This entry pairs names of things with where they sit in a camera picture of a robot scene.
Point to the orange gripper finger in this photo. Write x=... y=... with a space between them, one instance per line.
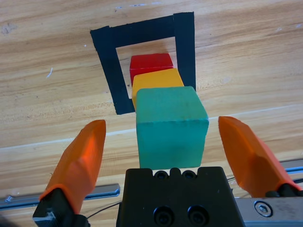
x=251 y=160
x=80 y=163

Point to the yellow wooden cube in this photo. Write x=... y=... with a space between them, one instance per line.
x=156 y=80

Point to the black tape square outline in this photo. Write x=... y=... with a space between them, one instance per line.
x=106 y=59

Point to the red wooden cube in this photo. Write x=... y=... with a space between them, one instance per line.
x=151 y=62

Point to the green wooden cube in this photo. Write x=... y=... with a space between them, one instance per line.
x=170 y=127

